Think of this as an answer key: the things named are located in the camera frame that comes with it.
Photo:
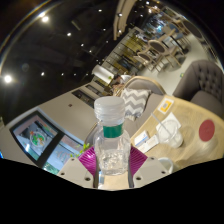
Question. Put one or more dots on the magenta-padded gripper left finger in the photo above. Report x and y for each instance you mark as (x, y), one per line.
(76, 171)

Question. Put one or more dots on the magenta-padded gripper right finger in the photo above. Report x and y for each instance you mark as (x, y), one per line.
(150, 171)

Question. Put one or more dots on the clear bottle with white cap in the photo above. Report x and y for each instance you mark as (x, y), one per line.
(110, 110)

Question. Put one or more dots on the red tree window sticker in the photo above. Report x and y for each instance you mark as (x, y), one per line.
(65, 155)

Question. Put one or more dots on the white paper sheet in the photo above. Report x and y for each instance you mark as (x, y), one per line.
(151, 143)

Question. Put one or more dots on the small blue white packet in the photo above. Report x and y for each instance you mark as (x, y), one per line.
(141, 137)

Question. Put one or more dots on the clear plastic cup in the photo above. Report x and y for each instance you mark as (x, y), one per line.
(170, 135)

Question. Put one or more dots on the round festive window sticker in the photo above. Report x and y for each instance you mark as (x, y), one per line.
(37, 139)

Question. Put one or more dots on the white drinking straw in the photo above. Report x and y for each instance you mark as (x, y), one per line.
(156, 120)

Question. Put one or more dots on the white napkin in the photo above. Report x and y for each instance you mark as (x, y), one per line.
(175, 120)

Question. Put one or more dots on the yellow and white card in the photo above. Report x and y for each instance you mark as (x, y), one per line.
(165, 106)

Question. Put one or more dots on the flat round red coaster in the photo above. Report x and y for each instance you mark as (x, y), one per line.
(206, 130)

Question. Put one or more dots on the grey white chevron pillow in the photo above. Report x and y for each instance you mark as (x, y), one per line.
(136, 101)

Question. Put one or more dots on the person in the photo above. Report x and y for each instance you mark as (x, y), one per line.
(118, 81)

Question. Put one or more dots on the grey tufted armchair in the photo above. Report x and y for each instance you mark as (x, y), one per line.
(203, 80)

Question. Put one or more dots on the group of ceiling lights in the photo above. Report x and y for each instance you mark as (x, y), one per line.
(7, 78)

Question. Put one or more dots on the group of dining chairs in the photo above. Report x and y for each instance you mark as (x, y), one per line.
(156, 46)

